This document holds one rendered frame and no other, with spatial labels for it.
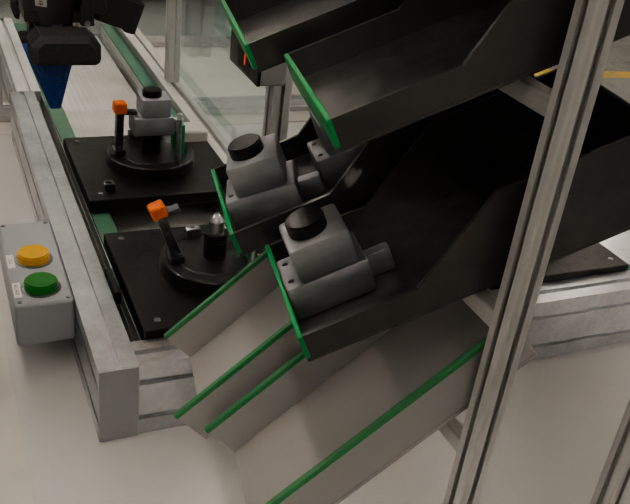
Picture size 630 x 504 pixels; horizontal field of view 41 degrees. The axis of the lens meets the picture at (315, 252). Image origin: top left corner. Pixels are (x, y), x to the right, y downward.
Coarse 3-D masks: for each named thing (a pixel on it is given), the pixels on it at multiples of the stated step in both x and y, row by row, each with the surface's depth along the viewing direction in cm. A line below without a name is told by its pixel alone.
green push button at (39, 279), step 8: (40, 272) 105; (24, 280) 103; (32, 280) 103; (40, 280) 103; (48, 280) 104; (56, 280) 104; (24, 288) 103; (32, 288) 102; (40, 288) 102; (48, 288) 102; (56, 288) 104
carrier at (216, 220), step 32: (224, 224) 115; (128, 256) 111; (160, 256) 108; (192, 256) 109; (224, 256) 110; (256, 256) 111; (128, 288) 104; (160, 288) 105; (192, 288) 105; (160, 320) 99
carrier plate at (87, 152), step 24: (72, 144) 140; (96, 144) 141; (192, 144) 146; (72, 168) 136; (96, 168) 133; (96, 192) 126; (120, 192) 127; (144, 192) 128; (168, 192) 129; (192, 192) 130; (216, 192) 131
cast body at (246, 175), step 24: (240, 144) 71; (264, 144) 72; (240, 168) 71; (264, 168) 71; (288, 168) 74; (240, 192) 72; (264, 192) 72; (288, 192) 72; (312, 192) 74; (240, 216) 73; (264, 216) 73
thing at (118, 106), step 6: (114, 102) 130; (120, 102) 130; (114, 108) 130; (120, 108) 130; (126, 108) 130; (120, 114) 131; (126, 114) 131; (132, 114) 131; (120, 120) 131; (120, 126) 132; (114, 132) 133; (120, 132) 132; (114, 138) 133; (120, 138) 133; (114, 144) 134; (120, 144) 133
